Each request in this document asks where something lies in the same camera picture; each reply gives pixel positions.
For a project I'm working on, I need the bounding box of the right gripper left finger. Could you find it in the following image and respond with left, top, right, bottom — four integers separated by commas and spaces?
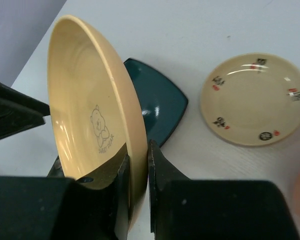
0, 154, 130, 240

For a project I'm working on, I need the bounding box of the black floral square plate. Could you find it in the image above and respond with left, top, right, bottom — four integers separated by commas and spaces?
47, 156, 65, 178

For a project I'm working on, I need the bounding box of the small beige patterned plate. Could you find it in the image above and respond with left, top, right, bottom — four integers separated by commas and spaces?
200, 53, 300, 147

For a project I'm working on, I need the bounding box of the teal square plate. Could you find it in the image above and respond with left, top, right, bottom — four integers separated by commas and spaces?
124, 58, 189, 147

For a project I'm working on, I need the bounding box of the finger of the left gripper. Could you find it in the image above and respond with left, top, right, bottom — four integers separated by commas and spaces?
0, 82, 50, 140

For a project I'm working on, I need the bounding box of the yellow round plate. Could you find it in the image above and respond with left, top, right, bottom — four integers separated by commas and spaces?
47, 15, 148, 227

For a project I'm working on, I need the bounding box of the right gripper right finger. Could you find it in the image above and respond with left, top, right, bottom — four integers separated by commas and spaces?
147, 140, 299, 240

